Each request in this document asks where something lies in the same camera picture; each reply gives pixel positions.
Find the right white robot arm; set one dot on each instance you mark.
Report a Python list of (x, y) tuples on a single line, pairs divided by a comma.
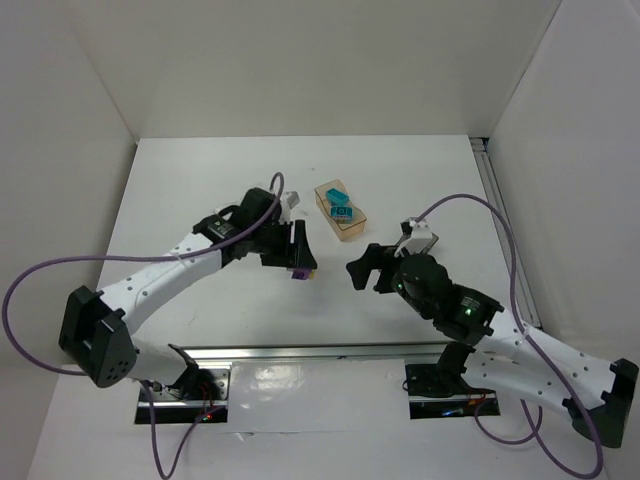
[(488, 350)]

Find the light purple lego piece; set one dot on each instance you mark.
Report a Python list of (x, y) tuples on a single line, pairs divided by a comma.
[(300, 274)]

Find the aluminium rail front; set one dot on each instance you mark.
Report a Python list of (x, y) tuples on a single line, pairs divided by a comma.
[(401, 350)]

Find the curved teal lego brick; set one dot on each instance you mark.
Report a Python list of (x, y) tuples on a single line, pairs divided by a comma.
[(337, 197)]

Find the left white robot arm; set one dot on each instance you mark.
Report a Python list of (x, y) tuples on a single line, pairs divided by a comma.
[(98, 327)]

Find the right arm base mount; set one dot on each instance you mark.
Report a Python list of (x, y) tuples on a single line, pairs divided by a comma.
[(432, 396)]

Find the orange plastic container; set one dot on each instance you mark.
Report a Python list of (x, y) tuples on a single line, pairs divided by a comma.
[(344, 232)]

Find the long teal lego brick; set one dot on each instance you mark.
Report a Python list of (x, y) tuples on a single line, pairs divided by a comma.
[(342, 214)]

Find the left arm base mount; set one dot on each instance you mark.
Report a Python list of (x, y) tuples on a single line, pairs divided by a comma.
[(206, 401)]

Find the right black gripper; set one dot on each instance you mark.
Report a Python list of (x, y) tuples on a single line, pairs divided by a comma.
[(382, 270)]

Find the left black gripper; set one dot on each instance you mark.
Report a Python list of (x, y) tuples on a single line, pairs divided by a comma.
[(288, 245)]

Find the grey plastic container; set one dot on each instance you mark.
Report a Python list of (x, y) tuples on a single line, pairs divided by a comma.
[(418, 242)]

